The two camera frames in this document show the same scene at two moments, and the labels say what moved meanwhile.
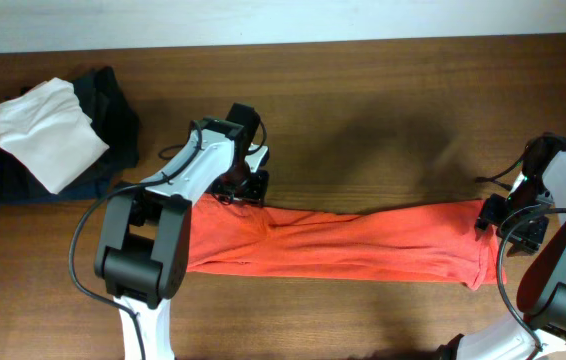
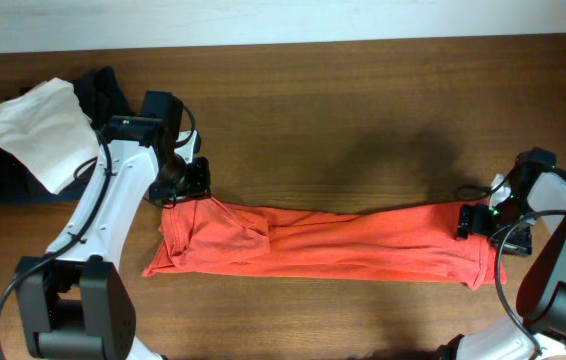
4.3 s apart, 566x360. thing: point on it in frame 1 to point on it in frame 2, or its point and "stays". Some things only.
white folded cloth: [46, 129] stays
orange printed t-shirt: [449, 244] stays
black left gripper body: [245, 185] to [195, 179]
